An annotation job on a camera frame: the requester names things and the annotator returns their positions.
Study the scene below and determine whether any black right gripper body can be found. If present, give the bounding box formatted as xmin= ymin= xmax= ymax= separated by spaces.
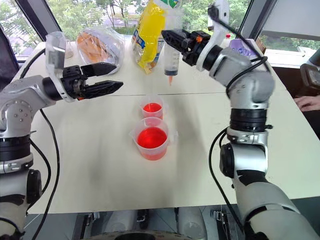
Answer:
xmin=182 ymin=30 xmax=212 ymax=67

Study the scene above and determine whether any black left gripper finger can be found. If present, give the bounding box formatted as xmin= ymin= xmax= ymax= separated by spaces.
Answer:
xmin=80 ymin=62 xmax=118 ymax=78
xmin=80 ymin=80 xmax=124 ymax=99

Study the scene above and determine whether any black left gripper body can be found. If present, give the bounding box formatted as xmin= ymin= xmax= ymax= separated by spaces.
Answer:
xmin=60 ymin=65 xmax=87 ymax=102

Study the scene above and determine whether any large clear plastic syringe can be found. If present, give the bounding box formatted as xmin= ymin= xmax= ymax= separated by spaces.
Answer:
xmin=163 ymin=7 xmax=186 ymax=87

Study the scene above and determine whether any small clear cup red liquid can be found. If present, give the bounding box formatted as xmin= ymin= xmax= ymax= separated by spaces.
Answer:
xmin=138 ymin=93 xmax=169 ymax=126

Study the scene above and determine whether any large clear cup red liquid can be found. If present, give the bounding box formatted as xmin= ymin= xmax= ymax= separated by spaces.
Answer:
xmin=128 ymin=117 xmax=179 ymax=162

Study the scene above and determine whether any bystander bare hand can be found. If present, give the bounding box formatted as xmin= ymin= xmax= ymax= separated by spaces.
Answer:
xmin=294 ymin=95 xmax=320 ymax=112

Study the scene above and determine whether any bread in clear plastic bag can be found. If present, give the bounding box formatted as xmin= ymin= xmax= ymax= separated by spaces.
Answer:
xmin=75 ymin=25 xmax=126 ymax=76

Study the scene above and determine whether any yellow snack bag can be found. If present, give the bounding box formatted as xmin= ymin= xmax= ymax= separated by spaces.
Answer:
xmin=131 ymin=0 xmax=168 ymax=76

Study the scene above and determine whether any bottle with green label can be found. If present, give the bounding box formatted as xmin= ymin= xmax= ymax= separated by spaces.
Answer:
xmin=152 ymin=0 xmax=185 ymax=10

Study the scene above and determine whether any purple package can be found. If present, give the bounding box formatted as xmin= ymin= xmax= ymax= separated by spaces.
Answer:
xmin=228 ymin=38 xmax=266 ymax=62

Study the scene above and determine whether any dark monitor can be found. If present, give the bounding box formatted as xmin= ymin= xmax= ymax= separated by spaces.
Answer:
xmin=0 ymin=24 xmax=20 ymax=85

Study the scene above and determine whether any grey window panel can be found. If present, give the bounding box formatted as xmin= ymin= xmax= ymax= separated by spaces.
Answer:
xmin=259 ymin=0 xmax=320 ymax=41

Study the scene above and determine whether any dark handheld device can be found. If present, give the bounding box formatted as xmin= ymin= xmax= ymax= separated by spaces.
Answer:
xmin=299 ymin=63 xmax=320 ymax=97

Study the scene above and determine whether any silver robot lower body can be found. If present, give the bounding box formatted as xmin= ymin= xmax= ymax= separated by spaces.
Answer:
xmin=74 ymin=206 xmax=232 ymax=240

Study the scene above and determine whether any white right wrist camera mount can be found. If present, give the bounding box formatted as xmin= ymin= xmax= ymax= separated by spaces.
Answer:
xmin=195 ymin=0 xmax=231 ymax=72

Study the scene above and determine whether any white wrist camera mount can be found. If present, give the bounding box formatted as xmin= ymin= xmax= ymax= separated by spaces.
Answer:
xmin=195 ymin=0 xmax=231 ymax=72
xmin=45 ymin=31 xmax=76 ymax=103

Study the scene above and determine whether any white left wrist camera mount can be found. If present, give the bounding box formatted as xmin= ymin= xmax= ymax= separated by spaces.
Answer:
xmin=45 ymin=31 xmax=76 ymax=103

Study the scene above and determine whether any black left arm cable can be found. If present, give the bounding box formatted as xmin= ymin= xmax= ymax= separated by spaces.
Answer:
xmin=19 ymin=48 xmax=61 ymax=240

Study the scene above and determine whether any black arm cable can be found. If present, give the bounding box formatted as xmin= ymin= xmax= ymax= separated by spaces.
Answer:
xmin=207 ymin=4 xmax=273 ymax=235
xmin=19 ymin=48 xmax=61 ymax=240

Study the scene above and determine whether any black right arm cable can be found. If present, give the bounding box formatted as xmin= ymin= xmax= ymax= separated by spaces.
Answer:
xmin=207 ymin=4 xmax=273 ymax=235

